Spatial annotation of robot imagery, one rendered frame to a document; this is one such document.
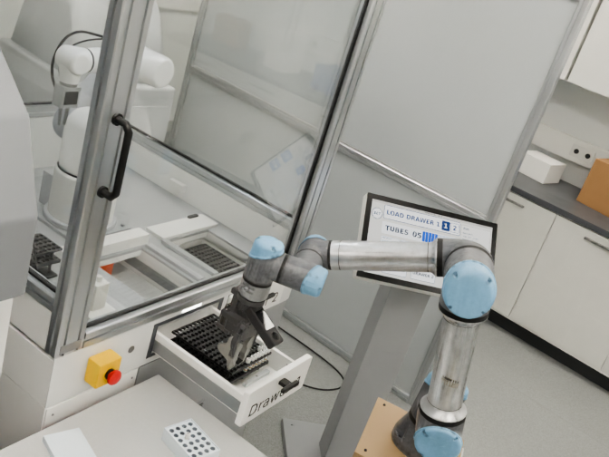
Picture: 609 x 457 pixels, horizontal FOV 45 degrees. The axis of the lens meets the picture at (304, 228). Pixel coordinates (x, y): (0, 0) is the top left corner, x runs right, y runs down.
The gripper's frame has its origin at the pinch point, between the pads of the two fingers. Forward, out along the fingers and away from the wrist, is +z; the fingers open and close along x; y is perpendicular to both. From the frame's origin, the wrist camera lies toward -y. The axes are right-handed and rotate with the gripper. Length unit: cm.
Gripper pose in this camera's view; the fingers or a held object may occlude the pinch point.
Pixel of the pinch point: (236, 364)
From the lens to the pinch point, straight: 190.7
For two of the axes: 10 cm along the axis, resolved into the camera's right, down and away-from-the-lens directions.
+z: -3.1, 8.7, 3.9
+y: -7.9, -4.6, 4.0
